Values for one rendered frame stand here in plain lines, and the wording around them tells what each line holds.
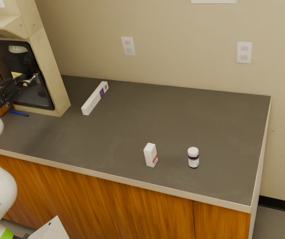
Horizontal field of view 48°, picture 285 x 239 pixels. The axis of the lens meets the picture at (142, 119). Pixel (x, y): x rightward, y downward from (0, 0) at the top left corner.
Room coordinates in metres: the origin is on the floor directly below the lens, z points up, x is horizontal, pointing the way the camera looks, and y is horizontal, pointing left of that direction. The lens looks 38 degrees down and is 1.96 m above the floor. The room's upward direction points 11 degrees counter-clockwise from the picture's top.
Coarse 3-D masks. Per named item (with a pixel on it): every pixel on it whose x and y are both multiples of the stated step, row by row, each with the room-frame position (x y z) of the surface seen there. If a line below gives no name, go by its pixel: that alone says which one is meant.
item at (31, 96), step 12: (0, 48) 1.53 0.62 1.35; (12, 48) 1.49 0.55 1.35; (24, 48) 1.45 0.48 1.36; (0, 60) 1.55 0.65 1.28; (12, 60) 1.50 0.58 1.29; (24, 60) 1.47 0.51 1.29; (0, 72) 1.57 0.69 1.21; (24, 72) 1.48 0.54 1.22; (36, 72) 1.44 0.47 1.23; (36, 84) 1.46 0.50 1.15; (24, 96) 1.52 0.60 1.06; (36, 96) 1.48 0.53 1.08; (48, 96) 1.43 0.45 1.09; (48, 108) 1.45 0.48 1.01
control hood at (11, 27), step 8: (0, 16) 1.49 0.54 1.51; (8, 16) 1.47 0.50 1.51; (16, 16) 1.45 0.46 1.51; (0, 24) 1.38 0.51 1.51; (8, 24) 1.37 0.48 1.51; (16, 24) 1.40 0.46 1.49; (0, 32) 1.40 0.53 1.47; (8, 32) 1.37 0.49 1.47; (16, 32) 1.39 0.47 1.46; (24, 32) 1.43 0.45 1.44
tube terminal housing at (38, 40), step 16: (16, 0) 1.45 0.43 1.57; (32, 0) 1.53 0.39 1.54; (32, 16) 1.50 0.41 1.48; (32, 32) 1.47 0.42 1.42; (32, 48) 1.45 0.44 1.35; (48, 48) 1.52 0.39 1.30; (48, 64) 1.49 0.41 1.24; (48, 80) 1.46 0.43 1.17; (64, 96) 1.51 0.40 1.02; (48, 112) 1.48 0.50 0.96; (64, 112) 1.48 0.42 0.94
